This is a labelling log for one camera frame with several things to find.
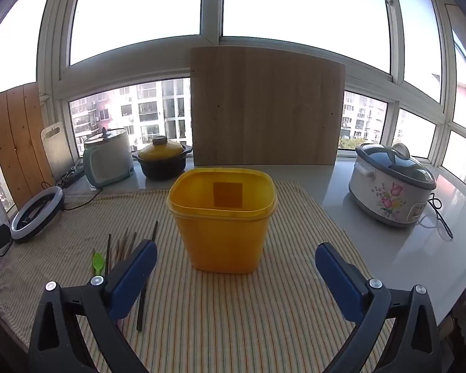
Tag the black chopstick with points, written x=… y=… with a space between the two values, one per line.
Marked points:
x=108 y=252

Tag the white window frame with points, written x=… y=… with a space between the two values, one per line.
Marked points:
x=211 y=7

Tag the black casserole pot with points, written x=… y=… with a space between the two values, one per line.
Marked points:
x=163 y=170

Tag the bundle of brown chopsticks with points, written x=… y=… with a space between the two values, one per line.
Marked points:
x=125 y=246

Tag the white teal electric pot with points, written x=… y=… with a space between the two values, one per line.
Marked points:
x=108 y=159

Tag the yellow pot lid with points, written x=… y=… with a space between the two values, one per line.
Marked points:
x=161 y=151

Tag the black folded tripod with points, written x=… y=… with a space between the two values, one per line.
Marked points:
x=72 y=175

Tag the yellow plastic container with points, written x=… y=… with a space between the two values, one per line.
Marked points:
x=217 y=241

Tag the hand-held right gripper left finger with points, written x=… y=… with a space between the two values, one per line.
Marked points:
x=134 y=279

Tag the floral white rice cooker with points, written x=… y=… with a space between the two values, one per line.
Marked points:
x=388 y=194

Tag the green plastic spoon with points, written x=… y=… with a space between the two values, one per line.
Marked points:
x=98 y=260

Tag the white cutting board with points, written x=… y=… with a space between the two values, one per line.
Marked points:
x=58 y=151

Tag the orange wooden plank board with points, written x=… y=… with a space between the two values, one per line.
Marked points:
x=15 y=132

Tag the light wooden board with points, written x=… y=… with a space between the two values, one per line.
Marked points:
x=264 y=108

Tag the apartment buildings outside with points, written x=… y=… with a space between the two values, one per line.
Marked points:
x=151 y=108

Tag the striped table cloth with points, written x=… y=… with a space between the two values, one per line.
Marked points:
x=217 y=318

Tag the pile of chopsticks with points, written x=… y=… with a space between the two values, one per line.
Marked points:
x=141 y=314

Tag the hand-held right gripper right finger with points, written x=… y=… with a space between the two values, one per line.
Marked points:
x=336 y=279

